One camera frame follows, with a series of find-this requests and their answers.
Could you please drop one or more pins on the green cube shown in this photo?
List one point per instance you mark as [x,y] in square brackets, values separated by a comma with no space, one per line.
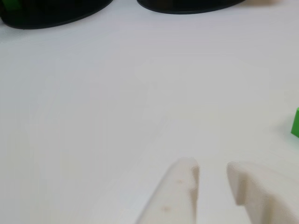
[295,123]

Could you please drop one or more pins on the grey-black round base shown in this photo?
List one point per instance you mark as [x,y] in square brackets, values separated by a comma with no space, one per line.
[187,5]

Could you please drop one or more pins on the black round base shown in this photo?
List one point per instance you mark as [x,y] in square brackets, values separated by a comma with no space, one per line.
[51,14]

